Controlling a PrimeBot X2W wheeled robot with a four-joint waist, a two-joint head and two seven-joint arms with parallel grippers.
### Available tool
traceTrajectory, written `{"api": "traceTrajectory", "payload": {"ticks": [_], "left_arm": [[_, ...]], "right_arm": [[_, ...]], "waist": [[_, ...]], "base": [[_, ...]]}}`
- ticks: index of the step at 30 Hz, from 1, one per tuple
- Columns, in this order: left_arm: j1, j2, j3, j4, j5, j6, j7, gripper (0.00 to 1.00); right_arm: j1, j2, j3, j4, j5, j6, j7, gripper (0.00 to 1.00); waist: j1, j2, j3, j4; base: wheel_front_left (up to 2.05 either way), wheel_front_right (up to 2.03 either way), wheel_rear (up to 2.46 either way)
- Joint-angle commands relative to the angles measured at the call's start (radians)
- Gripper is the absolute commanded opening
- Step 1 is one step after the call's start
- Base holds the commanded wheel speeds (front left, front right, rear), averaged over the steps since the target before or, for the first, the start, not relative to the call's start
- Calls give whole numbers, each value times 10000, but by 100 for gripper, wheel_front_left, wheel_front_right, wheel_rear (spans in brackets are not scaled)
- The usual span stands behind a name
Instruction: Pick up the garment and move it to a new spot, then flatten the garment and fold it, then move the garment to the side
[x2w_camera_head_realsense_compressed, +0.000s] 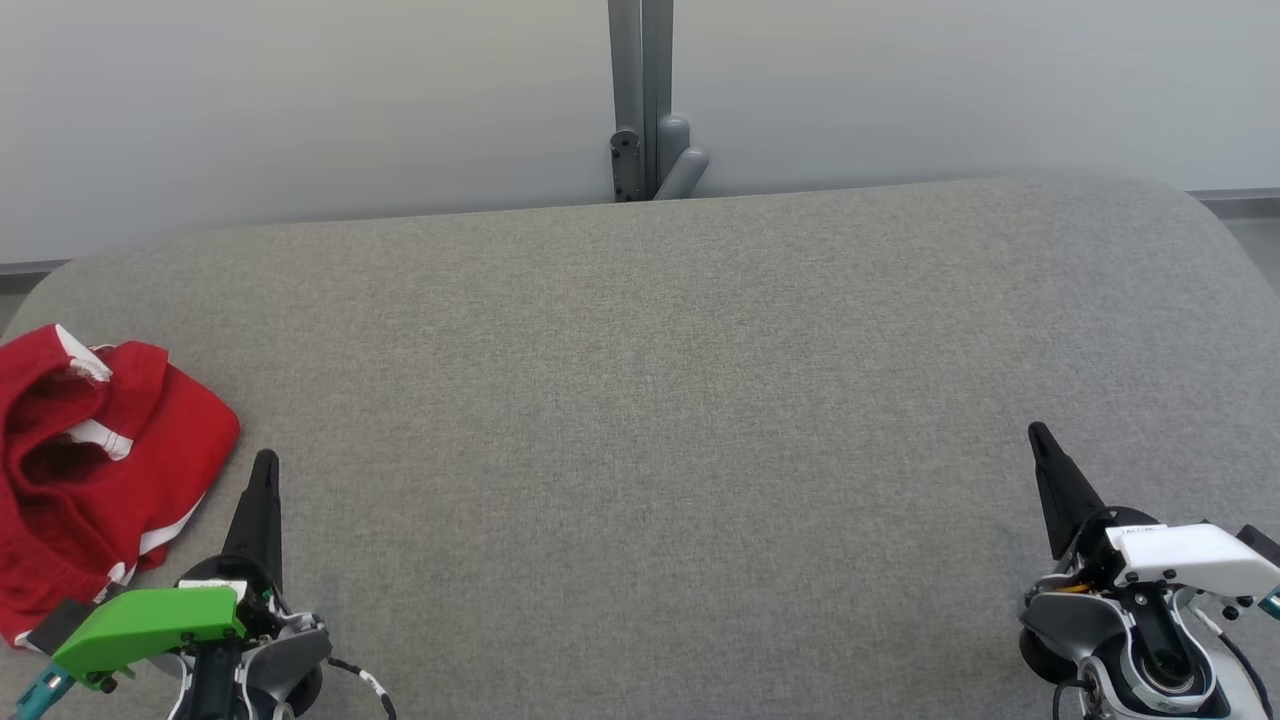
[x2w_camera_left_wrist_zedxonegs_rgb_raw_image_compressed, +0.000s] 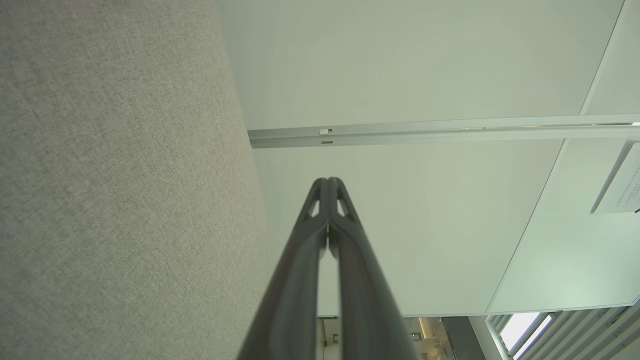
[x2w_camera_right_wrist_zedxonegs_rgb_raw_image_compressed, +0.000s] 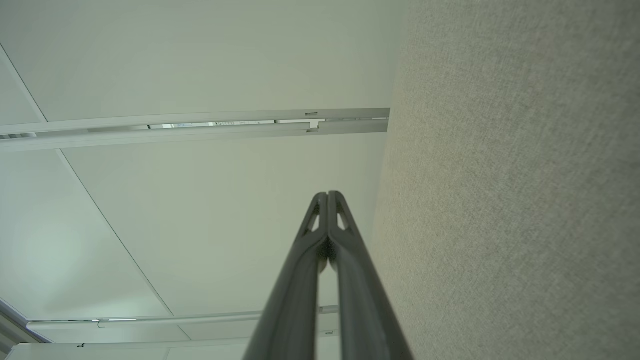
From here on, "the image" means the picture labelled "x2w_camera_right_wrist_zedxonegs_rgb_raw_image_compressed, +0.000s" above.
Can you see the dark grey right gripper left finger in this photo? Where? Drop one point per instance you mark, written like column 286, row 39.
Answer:
column 295, row 300

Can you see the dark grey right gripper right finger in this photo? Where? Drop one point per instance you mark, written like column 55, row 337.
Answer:
column 365, row 310

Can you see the white metal frame rail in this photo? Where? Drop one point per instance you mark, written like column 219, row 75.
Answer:
column 200, row 318
column 200, row 132

